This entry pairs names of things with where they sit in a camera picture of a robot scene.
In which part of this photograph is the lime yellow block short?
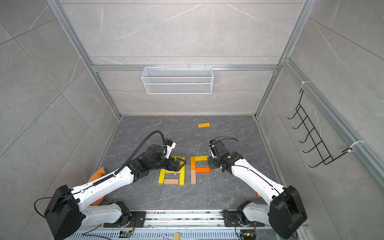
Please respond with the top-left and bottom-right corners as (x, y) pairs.
(180, 158), (186, 170)

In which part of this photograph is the lime yellow block long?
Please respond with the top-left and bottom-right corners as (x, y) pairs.
(164, 170), (180, 174)

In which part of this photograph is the orange block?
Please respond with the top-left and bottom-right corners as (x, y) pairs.
(196, 168), (211, 173)
(190, 157), (196, 170)

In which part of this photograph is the tan wooden block angled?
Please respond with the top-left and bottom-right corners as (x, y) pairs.
(191, 169), (197, 185)

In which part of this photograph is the yellow block angled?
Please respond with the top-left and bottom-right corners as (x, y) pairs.
(195, 156), (208, 162)

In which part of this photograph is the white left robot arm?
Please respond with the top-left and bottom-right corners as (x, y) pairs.
(43, 143), (186, 240)

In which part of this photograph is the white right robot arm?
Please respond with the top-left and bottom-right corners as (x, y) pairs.
(208, 139), (308, 240)

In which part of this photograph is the amber yellow block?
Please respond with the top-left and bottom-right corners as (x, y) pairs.
(198, 123), (211, 129)

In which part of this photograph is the orange plush toy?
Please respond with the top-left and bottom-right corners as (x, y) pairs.
(87, 166), (106, 207)

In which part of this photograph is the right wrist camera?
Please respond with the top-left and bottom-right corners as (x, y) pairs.
(209, 145), (216, 158)

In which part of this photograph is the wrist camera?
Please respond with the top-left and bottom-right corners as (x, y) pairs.
(164, 139), (176, 159)
(209, 145), (216, 158)

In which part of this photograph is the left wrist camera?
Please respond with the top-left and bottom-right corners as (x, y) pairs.
(164, 139), (176, 159)

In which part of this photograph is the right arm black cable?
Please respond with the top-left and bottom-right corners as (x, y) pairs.
(212, 136), (239, 143)

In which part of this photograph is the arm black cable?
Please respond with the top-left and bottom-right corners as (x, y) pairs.
(33, 130), (167, 218)
(212, 136), (239, 143)

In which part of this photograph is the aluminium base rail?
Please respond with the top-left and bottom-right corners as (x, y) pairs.
(69, 209), (281, 240)

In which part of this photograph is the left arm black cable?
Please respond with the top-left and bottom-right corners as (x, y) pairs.
(33, 130), (167, 218)

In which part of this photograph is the white wire mesh basket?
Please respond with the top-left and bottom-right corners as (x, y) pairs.
(142, 67), (214, 95)

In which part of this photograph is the black wire hook rack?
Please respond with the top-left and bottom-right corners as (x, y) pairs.
(287, 89), (352, 168)

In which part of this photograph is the aluminium frame post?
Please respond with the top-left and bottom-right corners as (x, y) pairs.
(47, 0), (122, 120)

